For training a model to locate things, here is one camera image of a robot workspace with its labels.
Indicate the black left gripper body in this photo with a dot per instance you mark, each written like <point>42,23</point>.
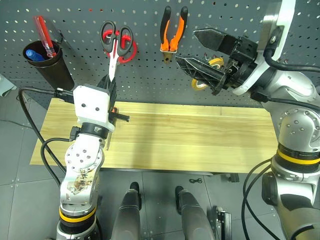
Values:
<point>112,95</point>

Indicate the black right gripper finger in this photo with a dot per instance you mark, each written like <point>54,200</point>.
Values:
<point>215,40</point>
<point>202,72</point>

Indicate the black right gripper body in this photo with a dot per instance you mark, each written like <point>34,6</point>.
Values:
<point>243,62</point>

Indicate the yellow tape roll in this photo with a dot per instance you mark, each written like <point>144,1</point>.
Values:
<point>216,61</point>

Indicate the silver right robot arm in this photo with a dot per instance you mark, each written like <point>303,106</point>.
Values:
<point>297,130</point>

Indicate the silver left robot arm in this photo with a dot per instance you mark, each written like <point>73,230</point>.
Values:
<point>82,162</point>

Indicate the red tape roll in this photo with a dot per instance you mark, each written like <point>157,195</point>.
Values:
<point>130,59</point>

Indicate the grey perforated pegboard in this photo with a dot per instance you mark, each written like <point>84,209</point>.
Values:
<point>150,75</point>

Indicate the metal peg hook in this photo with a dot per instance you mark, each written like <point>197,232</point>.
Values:
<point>206,56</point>

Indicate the orange black pliers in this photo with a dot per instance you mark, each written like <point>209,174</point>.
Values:
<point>175,37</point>

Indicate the metal pliers holder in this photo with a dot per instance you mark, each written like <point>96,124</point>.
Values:
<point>162,50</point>

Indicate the black cup holder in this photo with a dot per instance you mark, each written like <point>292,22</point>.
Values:
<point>55,72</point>

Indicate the blue marker pen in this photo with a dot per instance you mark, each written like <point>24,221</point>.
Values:
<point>33,54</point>

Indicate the white object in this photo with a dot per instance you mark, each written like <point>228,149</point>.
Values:
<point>5,86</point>

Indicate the black table foot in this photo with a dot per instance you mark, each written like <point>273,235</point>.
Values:
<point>234,178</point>

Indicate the dark grey rounded shape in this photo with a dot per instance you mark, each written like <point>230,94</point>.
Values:
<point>192,215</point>
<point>130,212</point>

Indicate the black aluminium profile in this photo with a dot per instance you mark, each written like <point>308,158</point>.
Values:
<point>225,222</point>

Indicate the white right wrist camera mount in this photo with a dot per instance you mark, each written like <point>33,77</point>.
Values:
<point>258,72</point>

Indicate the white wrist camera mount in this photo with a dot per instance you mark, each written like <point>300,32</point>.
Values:
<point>91,105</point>
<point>258,72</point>

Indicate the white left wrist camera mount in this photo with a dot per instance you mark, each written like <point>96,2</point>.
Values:
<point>91,105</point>

